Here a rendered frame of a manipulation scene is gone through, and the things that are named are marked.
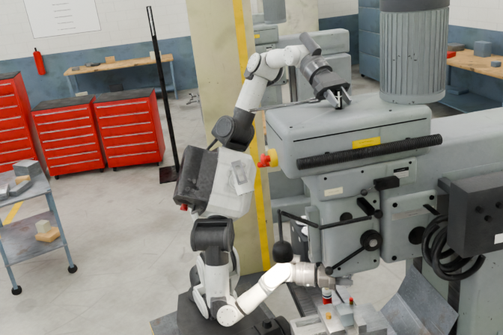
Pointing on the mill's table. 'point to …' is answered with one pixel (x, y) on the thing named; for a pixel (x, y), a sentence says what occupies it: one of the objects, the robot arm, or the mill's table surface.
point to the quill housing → (347, 233)
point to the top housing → (343, 131)
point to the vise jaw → (334, 326)
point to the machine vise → (368, 316)
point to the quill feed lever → (369, 239)
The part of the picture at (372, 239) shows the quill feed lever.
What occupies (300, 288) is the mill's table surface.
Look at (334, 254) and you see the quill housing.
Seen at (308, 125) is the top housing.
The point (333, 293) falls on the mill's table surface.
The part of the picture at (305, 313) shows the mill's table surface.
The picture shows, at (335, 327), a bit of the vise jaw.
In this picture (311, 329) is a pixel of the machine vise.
